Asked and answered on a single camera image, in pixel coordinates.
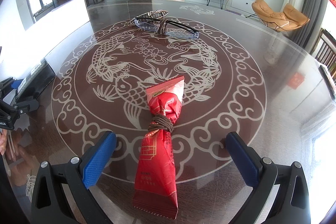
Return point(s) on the rhinestone hair clip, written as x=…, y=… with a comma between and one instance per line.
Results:
x=155, y=14

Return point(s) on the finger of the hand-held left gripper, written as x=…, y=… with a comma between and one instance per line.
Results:
x=23, y=107
x=17, y=84

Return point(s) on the patterned glass desktop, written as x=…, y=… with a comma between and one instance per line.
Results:
x=236, y=108

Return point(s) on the orange lounge chair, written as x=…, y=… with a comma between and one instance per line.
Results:
x=273, y=15

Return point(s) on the black frame glasses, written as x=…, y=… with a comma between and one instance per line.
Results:
x=181, y=33

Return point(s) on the person's left hand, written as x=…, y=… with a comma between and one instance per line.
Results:
x=2, y=144

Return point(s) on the black box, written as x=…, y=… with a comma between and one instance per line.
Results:
x=39, y=79

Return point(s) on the slatted wooden chair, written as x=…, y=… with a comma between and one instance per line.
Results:
x=325, y=48

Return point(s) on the black slim object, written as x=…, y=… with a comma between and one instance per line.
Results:
x=328, y=82

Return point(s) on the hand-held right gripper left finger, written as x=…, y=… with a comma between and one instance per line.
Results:
x=97, y=161

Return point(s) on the red snack packet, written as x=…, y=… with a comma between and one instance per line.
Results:
x=155, y=169

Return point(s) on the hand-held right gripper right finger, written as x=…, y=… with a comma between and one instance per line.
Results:
x=244, y=161

